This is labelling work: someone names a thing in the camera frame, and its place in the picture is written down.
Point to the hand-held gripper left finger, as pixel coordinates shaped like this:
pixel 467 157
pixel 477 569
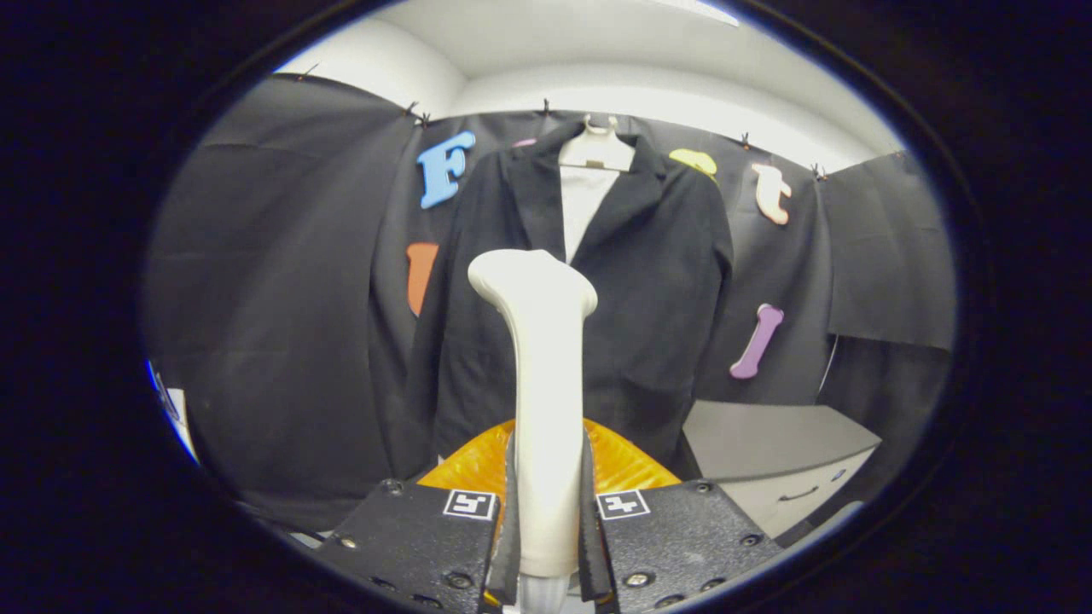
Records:
pixel 508 546

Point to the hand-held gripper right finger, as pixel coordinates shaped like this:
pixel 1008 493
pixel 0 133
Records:
pixel 593 546

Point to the white garment steamer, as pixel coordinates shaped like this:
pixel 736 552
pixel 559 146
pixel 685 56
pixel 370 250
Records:
pixel 546 384

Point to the black blazer jacket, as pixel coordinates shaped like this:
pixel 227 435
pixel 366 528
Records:
pixel 657 281

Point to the white shirt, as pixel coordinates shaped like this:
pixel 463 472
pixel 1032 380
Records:
pixel 584 205

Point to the white clothes hanger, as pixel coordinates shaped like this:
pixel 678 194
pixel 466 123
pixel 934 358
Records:
pixel 597 153

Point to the grey cabinet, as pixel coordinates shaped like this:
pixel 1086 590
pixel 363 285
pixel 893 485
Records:
pixel 768 439

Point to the black backdrop cloth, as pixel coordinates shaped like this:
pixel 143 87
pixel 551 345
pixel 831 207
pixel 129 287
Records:
pixel 273 298

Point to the white and blue panel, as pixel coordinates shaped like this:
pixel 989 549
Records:
pixel 177 418

